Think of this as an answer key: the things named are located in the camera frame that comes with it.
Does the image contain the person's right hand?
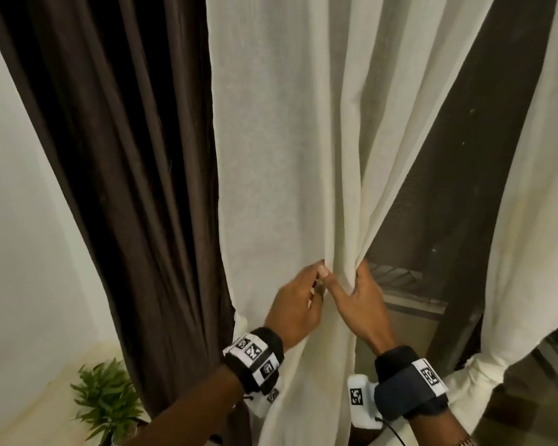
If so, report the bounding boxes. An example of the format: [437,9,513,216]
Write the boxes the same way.
[327,259,399,356]

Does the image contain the person's left hand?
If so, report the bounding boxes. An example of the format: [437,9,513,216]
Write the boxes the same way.
[265,259,332,352]

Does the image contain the white sheer curtain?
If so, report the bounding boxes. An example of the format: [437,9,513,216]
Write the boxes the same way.
[439,0,558,446]
[205,0,499,446]

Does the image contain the person's right forearm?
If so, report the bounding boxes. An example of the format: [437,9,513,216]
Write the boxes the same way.
[402,406,476,446]

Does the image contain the person's left forearm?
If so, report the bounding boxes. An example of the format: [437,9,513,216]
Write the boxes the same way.
[139,364,245,446]

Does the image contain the black marker wristband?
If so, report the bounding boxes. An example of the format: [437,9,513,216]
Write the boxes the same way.
[222,327,285,396]

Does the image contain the dark blue marker wristband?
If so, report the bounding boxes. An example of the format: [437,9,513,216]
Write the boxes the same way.
[374,345,450,422]

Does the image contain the dark window screen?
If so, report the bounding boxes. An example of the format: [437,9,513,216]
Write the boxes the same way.
[366,0,558,378]

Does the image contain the white tied sheer curtain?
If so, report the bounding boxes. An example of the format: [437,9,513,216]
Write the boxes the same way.
[439,0,558,446]

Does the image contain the dark brown curtain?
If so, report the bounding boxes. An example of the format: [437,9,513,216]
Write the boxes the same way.
[0,0,253,446]

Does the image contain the green potted plant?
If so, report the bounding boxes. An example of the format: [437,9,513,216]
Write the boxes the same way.
[71,358,145,446]

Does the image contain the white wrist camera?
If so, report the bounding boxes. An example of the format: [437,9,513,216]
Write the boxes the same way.
[243,384,281,418]
[347,374,385,431]

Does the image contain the black cable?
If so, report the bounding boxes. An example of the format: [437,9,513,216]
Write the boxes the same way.
[375,414,409,446]

